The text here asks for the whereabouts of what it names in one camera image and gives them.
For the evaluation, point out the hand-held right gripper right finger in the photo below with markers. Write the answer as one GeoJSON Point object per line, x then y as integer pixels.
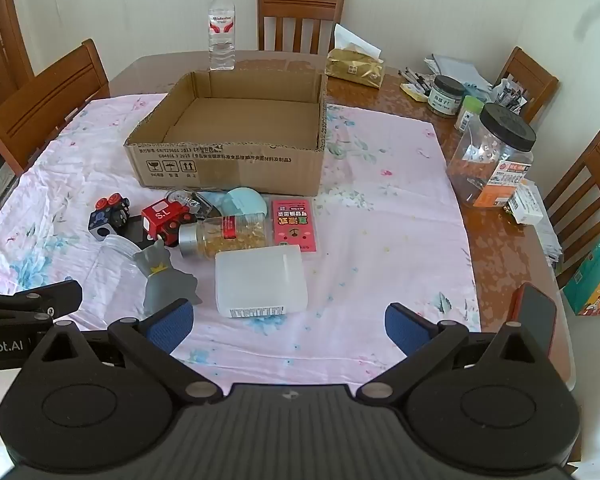
{"type": "Point", "coordinates": [405, 327]}

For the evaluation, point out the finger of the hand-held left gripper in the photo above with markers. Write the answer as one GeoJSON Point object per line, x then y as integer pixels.
{"type": "Point", "coordinates": [55, 295]}

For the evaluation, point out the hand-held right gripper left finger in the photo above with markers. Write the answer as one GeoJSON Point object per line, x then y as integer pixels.
{"type": "Point", "coordinates": [172, 327]}

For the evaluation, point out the grey sack figurine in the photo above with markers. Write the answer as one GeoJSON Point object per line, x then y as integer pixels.
{"type": "Point", "coordinates": [162, 285]}

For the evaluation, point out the black fidget cube toy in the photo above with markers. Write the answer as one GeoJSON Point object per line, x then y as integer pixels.
{"type": "Point", "coordinates": [111, 215]}

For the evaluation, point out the white translucent plastic container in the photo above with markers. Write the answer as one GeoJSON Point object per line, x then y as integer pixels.
{"type": "Point", "coordinates": [260, 280]}

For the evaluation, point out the capsule bottle with silver cap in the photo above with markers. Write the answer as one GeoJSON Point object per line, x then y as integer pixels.
{"type": "Point", "coordinates": [230, 235]}

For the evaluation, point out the red toy train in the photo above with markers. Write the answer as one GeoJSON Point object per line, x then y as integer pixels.
{"type": "Point", "coordinates": [162, 215]}

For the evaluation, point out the light blue egg-shaped case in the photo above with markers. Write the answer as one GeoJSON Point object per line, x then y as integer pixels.
{"type": "Point", "coordinates": [245, 202]}

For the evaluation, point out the pink card packet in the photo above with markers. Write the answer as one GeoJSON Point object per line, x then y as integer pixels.
{"type": "Point", "coordinates": [293, 227]}

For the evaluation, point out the cardboard box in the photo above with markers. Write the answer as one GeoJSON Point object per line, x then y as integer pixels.
{"type": "Point", "coordinates": [230, 170]}

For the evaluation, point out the black flat rectangular object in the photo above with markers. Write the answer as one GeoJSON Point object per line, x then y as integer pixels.
{"type": "Point", "coordinates": [132, 230]}

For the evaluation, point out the pink floral cloth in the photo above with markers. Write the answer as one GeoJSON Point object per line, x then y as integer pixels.
{"type": "Point", "coordinates": [390, 220]}

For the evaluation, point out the clear correction tape dispenser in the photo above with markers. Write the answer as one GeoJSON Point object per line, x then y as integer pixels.
{"type": "Point", "coordinates": [185, 199]}

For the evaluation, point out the phone in red case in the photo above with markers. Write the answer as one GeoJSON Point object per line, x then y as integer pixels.
{"type": "Point", "coordinates": [537, 312]}

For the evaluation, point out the pile of clear plastic sleeves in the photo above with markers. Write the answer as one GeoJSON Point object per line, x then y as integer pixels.
{"type": "Point", "coordinates": [550, 240]}

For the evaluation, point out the small white carton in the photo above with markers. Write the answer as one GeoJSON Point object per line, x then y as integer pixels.
{"type": "Point", "coordinates": [526, 205]}

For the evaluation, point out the wooden chair with grooved back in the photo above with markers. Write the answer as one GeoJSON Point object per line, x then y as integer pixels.
{"type": "Point", "coordinates": [45, 95]}

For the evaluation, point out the large clear jar black lid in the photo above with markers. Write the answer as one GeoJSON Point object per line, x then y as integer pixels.
{"type": "Point", "coordinates": [495, 160]}

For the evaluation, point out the teal printed box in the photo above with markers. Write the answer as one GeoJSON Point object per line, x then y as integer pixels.
{"type": "Point", "coordinates": [595, 275]}

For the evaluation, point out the small bottle with green cap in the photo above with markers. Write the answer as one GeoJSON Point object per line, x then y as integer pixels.
{"type": "Point", "coordinates": [469, 112]}

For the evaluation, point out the green label jar dark lid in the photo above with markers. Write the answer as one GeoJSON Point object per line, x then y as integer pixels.
{"type": "Point", "coordinates": [446, 97]}

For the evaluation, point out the wooden slatted chair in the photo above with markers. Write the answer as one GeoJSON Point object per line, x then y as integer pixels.
{"type": "Point", "coordinates": [587, 180]}
{"type": "Point", "coordinates": [300, 5]}
{"type": "Point", "coordinates": [527, 77]}

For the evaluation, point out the yellow sticky note pad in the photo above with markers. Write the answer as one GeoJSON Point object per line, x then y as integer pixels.
{"type": "Point", "coordinates": [413, 91]}

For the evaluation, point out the clear bag of small parts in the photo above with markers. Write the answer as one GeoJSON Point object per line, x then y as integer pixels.
{"type": "Point", "coordinates": [511, 94]}

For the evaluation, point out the gold tissue pack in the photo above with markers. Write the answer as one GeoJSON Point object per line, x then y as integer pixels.
{"type": "Point", "coordinates": [355, 67]}

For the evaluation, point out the stack of white papers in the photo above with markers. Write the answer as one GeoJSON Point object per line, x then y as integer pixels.
{"type": "Point", "coordinates": [455, 66]}

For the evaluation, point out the clear plastic water bottle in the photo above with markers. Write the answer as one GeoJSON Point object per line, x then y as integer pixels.
{"type": "Point", "coordinates": [222, 30]}

